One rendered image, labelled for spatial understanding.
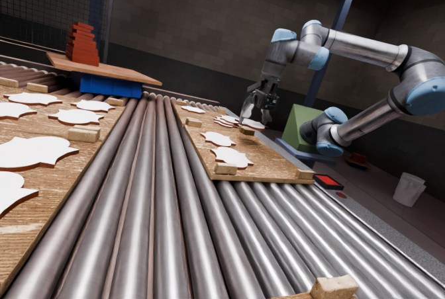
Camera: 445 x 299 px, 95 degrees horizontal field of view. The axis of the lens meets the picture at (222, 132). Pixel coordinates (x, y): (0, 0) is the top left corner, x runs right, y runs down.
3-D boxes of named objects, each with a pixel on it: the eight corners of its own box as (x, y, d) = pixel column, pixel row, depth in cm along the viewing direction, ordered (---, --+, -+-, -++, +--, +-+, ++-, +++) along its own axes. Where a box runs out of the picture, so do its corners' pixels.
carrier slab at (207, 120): (225, 116, 137) (226, 114, 137) (252, 137, 100) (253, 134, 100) (173, 106, 124) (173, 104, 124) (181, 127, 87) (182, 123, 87)
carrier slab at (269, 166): (253, 137, 100) (254, 135, 100) (313, 184, 64) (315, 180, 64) (183, 128, 87) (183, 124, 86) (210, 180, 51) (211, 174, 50)
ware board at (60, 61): (132, 72, 156) (132, 69, 156) (161, 85, 123) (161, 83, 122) (46, 55, 121) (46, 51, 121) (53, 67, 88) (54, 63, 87)
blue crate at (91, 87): (124, 88, 141) (126, 73, 139) (142, 98, 121) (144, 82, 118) (69, 80, 120) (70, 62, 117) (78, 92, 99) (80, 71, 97)
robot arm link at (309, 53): (331, 38, 71) (300, 30, 71) (330, 57, 65) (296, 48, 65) (319, 57, 77) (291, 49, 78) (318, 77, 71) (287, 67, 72)
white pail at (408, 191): (386, 195, 336) (396, 175, 326) (398, 196, 344) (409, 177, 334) (405, 207, 308) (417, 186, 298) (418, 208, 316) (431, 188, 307)
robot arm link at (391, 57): (446, 45, 71) (308, 10, 75) (456, 64, 66) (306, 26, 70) (416, 71, 81) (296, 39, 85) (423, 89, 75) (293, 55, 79)
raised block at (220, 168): (234, 172, 55) (236, 163, 54) (236, 175, 53) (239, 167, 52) (213, 170, 52) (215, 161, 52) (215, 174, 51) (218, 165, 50)
